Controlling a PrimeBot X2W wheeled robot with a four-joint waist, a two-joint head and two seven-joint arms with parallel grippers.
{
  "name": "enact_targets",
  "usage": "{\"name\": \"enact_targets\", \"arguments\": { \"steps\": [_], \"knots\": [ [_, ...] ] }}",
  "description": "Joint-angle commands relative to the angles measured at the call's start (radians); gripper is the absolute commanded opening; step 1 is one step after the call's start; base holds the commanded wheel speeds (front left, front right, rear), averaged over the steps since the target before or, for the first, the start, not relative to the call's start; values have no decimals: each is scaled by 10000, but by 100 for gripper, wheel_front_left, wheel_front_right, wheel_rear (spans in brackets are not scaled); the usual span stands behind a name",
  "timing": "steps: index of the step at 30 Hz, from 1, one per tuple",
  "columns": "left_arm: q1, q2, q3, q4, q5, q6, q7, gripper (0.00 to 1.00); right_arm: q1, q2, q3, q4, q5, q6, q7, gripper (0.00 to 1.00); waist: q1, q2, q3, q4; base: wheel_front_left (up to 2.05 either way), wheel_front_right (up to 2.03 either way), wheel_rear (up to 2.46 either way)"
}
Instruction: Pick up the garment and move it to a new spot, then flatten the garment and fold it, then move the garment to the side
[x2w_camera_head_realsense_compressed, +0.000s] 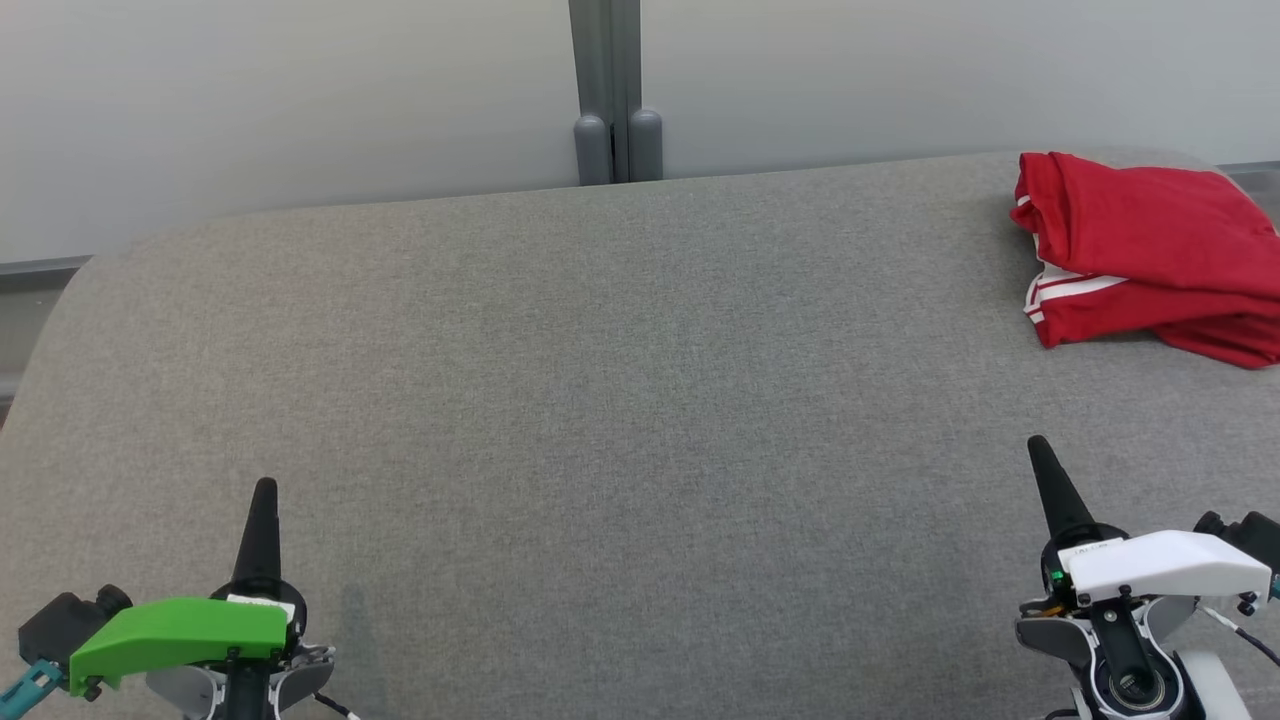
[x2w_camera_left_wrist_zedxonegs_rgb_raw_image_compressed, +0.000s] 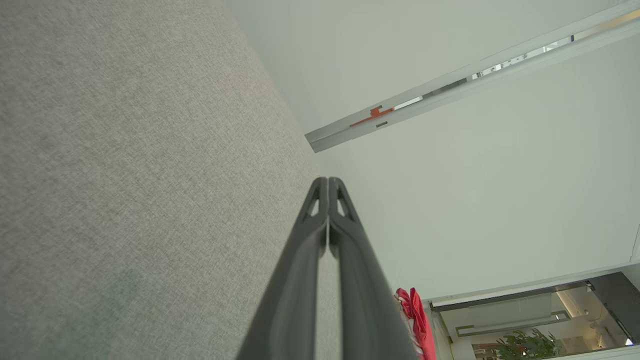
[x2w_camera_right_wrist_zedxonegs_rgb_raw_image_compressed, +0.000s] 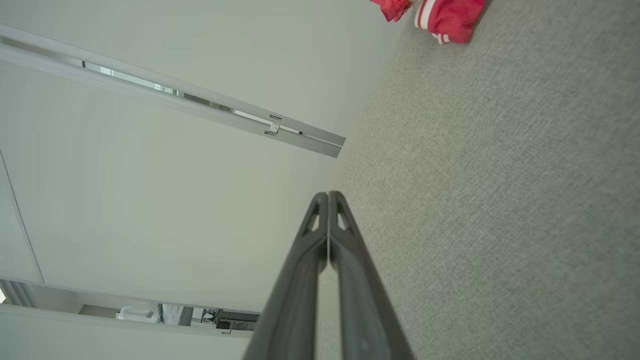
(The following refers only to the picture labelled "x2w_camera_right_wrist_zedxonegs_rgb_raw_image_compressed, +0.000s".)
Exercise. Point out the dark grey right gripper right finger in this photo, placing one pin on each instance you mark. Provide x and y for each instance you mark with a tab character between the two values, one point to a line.
365	310

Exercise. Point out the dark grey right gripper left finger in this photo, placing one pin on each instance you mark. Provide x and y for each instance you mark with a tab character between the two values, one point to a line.
295	300

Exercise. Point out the red shorts with white panels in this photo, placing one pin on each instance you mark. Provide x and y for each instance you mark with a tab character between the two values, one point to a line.
395	7

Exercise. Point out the red white basketball jersey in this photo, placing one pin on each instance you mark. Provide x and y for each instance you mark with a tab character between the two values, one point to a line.
455	17

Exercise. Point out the white container behind partition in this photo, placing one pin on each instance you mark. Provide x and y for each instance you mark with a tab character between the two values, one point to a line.
135	314

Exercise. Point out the grey partition post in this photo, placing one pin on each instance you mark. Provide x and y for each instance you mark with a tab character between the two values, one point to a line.
200	102

